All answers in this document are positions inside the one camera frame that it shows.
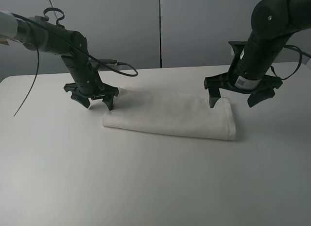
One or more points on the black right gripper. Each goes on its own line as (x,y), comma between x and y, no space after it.
(259,90)

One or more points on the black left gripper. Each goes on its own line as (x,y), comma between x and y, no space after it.
(84,88)

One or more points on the white towel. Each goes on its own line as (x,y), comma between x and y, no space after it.
(171,113)

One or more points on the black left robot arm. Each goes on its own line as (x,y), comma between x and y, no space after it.
(37,34)

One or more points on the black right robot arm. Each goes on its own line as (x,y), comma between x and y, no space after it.
(273,23)

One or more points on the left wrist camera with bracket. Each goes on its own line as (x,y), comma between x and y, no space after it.
(108,63)

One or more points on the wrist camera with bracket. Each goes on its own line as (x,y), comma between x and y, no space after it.
(236,47)
(108,63)

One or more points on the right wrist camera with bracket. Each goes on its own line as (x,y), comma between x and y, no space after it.
(236,47)

